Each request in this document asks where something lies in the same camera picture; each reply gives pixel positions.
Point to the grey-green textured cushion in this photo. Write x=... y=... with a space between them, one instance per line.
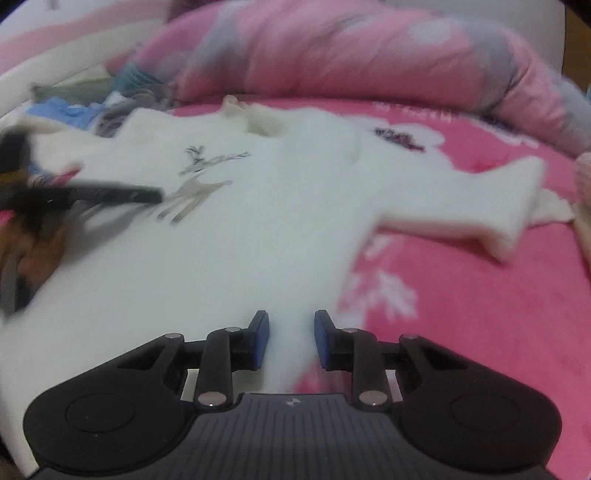
x=74 y=90

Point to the cream knit sweater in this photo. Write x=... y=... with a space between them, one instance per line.
x=258 y=221

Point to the teal striped garment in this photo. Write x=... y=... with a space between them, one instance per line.
x=134 y=76

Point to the pink and white headboard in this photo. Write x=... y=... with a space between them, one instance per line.
x=55 y=50

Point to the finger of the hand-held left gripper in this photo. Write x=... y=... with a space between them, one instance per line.
x=120 y=194

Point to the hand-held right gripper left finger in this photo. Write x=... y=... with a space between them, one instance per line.
x=263 y=341

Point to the folded pink waffle cloth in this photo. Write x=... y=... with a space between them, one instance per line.
x=584 y=203

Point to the person's left hand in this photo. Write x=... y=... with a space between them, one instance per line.
x=41 y=254

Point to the pink floral blanket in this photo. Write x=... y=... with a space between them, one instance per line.
x=485 y=314

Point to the grey garment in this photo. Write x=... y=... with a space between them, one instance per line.
x=134 y=108

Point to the blue garment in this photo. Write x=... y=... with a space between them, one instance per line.
x=60 y=113

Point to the pink and grey floral quilt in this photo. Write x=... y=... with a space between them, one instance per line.
x=351 y=50

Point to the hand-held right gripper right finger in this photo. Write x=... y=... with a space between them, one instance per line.
x=322 y=341

